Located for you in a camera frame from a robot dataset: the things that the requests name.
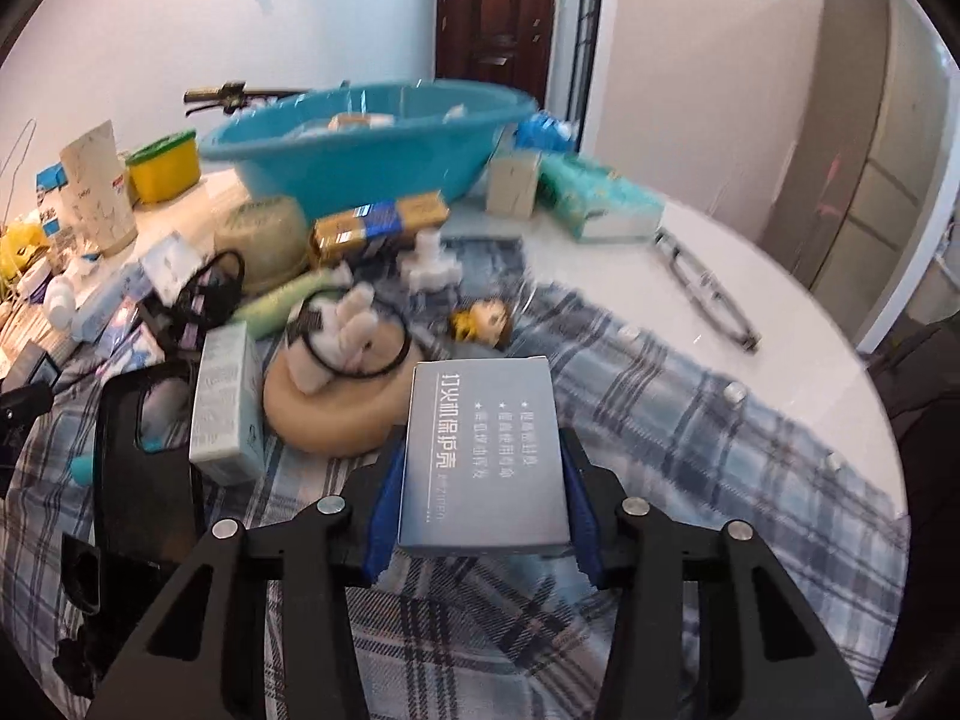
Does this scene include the grey lighter case box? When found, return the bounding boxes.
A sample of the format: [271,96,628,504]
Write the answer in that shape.
[397,356,571,557]

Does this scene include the black phone case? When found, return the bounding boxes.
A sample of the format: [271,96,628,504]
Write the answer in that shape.
[93,361,205,564]

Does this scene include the white green tall box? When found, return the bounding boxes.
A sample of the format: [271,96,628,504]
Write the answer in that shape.
[189,322,265,486]

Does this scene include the beige Debo tube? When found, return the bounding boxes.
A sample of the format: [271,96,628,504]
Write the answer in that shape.
[59,121,139,257]

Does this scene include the blue white bag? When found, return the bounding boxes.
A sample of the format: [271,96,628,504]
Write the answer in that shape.
[36,163,68,241]

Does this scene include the plaid shirt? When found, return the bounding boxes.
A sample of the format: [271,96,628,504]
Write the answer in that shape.
[2,238,910,718]

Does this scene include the green tube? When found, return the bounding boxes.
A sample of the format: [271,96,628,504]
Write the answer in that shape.
[229,263,353,340]

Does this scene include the yellow container green lid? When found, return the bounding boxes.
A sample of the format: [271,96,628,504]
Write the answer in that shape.
[124,130,202,205]

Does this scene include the beige round sponge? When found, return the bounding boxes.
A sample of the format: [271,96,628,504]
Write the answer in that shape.
[263,323,421,457]

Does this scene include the black hair band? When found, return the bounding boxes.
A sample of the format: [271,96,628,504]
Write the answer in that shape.
[285,283,413,395]

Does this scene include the round beige tin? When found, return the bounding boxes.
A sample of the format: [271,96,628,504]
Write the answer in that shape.
[213,195,309,296]

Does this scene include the pink plush toy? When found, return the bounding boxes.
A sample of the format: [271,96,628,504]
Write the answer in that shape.
[285,283,379,395]

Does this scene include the black eyeglasses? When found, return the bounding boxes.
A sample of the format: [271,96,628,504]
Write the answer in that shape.
[652,227,761,355]

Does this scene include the gold blue tube box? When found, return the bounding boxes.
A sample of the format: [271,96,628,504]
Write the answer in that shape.
[309,192,449,266]

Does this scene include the white small bottle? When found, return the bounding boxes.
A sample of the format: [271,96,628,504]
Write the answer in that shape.
[397,229,464,293]

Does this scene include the blue plastic basin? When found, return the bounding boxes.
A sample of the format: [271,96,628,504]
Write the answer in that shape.
[199,80,539,220]

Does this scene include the gold refrigerator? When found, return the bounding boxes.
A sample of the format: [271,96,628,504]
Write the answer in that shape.
[760,0,950,340]

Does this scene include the green tissue pack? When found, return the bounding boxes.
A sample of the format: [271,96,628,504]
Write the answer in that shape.
[537,153,665,242]

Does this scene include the small white box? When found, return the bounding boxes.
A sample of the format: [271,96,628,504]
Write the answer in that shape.
[485,148,542,220]

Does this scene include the blue plastic bag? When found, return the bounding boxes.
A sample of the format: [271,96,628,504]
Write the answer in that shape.
[514,110,578,154]

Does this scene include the brown entrance door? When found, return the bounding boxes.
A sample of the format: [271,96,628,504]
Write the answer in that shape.
[434,0,556,104]

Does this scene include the anime figurine keychain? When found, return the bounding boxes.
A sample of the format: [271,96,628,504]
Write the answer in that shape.
[448,298,512,351]

